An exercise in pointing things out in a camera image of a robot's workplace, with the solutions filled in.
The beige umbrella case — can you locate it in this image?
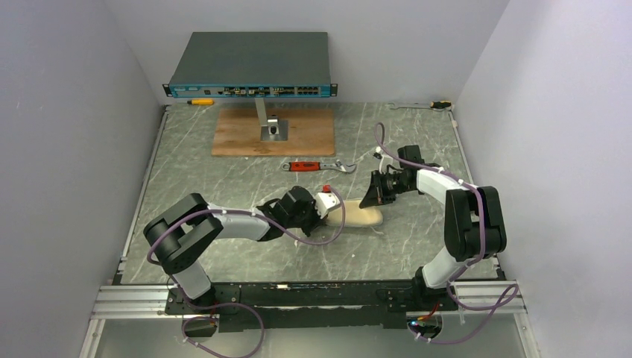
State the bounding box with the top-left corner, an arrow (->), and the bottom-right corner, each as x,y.
325,199 -> 383,227

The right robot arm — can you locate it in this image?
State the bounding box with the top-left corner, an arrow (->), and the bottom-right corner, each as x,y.
359,145 -> 507,298

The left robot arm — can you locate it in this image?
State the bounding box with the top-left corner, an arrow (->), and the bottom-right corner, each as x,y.
142,186 -> 341,300

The red adjustable wrench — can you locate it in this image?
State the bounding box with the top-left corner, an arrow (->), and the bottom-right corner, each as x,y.
281,160 -> 357,173

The wooden board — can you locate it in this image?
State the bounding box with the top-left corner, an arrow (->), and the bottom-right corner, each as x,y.
211,108 -> 335,157

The metal stand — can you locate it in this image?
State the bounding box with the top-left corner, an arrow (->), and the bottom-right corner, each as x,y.
255,97 -> 289,142

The yellow black handled wrench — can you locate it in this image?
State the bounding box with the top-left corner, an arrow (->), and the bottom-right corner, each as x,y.
388,101 -> 453,111

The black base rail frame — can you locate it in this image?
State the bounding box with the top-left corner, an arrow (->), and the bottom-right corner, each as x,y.
91,280 -> 526,337

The network switch rack unit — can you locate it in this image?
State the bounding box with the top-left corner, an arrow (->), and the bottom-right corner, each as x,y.
162,31 -> 338,99

